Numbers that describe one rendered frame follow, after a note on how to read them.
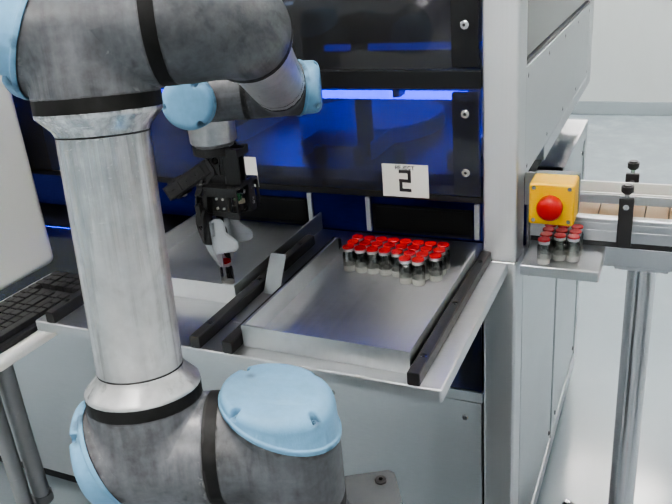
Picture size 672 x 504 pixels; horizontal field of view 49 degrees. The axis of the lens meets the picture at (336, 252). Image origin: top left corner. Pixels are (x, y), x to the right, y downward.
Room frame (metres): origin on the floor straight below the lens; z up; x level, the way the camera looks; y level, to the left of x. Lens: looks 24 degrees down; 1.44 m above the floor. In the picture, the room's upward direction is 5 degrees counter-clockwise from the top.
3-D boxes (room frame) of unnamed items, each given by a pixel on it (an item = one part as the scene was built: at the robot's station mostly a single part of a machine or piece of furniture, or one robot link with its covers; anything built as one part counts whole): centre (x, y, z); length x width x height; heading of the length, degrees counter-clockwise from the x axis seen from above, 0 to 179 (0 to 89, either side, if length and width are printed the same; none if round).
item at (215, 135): (1.17, 0.18, 1.16); 0.08 x 0.08 x 0.05
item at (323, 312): (1.05, -0.04, 0.90); 0.34 x 0.26 x 0.04; 154
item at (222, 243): (1.14, 0.18, 0.97); 0.06 x 0.03 x 0.09; 64
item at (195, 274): (1.31, 0.21, 0.90); 0.34 x 0.26 x 0.04; 154
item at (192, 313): (1.17, 0.09, 0.87); 0.70 x 0.48 x 0.02; 64
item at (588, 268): (1.19, -0.40, 0.87); 0.14 x 0.13 x 0.02; 154
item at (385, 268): (1.15, -0.09, 0.90); 0.18 x 0.02 x 0.05; 64
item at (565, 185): (1.15, -0.37, 1.00); 0.08 x 0.07 x 0.07; 154
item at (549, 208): (1.11, -0.35, 0.99); 0.04 x 0.04 x 0.04; 64
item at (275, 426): (0.63, 0.08, 0.96); 0.13 x 0.12 x 0.14; 87
